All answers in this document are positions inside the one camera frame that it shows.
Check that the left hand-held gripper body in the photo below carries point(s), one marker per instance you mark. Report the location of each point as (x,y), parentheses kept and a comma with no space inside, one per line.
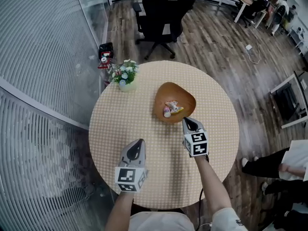
(130,177)

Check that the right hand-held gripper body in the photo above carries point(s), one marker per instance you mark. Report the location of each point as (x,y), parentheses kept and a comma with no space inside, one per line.
(197,143)

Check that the small colourful snack packet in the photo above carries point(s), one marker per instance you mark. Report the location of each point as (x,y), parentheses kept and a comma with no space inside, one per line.
(175,106)

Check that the small white pink bottle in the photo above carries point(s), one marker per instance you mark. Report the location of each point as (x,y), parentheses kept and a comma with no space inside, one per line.
(167,112)

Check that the brown wooden bowl container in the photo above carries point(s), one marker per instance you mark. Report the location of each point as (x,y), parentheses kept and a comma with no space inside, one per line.
(175,93)

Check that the person's left forearm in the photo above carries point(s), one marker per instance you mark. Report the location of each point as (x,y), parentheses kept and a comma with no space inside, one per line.
(119,210)

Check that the person's right forearm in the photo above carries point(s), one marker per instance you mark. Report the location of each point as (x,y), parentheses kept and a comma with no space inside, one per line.
(211,184)

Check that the round checked table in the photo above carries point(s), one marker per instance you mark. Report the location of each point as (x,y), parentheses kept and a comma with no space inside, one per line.
(125,119)

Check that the person's white shirt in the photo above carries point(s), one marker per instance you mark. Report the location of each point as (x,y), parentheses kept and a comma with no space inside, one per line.
(161,222)

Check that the potted flowers in white pot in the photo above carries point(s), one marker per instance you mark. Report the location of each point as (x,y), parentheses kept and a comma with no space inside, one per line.
(125,74)

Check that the white power adapter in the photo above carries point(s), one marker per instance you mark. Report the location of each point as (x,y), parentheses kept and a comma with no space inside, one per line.
(248,47)

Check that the white tape roll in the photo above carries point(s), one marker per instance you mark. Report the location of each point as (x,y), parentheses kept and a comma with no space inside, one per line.
(104,59)

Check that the black office chair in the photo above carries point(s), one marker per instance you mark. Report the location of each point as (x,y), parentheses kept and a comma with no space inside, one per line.
(161,18)

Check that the dark office chair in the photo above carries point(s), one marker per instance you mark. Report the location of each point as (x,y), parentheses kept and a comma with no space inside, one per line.
(252,11)

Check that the white shelf unit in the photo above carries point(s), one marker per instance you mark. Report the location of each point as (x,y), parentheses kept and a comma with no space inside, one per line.
(299,37)

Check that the white frame rack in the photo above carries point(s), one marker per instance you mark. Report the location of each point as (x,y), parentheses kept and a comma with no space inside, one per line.
(288,100)

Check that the black crate with red frame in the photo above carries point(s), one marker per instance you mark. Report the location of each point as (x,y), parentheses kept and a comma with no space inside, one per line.
(106,49)

